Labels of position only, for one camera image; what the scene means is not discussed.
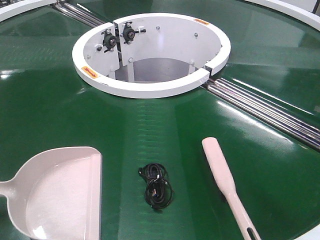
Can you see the white outer rim left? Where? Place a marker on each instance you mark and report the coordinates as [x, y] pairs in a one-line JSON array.
[[22, 6]]

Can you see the orange arrow sticker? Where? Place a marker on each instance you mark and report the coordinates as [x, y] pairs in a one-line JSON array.
[[201, 21], [90, 72]]

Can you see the white rim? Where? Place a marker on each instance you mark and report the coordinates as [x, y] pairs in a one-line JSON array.
[[22, 6], [302, 10]]

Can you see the black bearing unit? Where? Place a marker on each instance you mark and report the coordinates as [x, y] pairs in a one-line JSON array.
[[109, 41], [129, 33]]

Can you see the orange arrow sticker right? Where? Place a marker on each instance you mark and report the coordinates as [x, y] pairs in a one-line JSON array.
[[201, 21]]

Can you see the right black bearing unit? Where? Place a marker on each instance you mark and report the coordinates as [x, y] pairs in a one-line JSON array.
[[129, 33]]

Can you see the chrome rollers top left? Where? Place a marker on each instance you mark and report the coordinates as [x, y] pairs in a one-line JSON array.
[[78, 12]]

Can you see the orange arrow sticker left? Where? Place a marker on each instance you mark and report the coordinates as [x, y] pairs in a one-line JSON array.
[[90, 72]]

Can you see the chrome rollers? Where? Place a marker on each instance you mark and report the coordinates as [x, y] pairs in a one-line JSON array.
[[78, 12], [265, 110]]

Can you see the pink hand broom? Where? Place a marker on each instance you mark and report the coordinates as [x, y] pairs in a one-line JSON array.
[[225, 182]]

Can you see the chrome rollers right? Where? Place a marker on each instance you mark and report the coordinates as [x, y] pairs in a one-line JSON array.
[[265, 110]]

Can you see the pink plastic dustpan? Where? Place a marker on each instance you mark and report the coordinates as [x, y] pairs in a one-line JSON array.
[[56, 195]]

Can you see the left black bearing unit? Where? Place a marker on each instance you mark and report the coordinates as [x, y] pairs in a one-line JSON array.
[[109, 41]]

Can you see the white outer rim right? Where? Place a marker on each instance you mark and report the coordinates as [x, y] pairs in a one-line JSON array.
[[302, 10]]

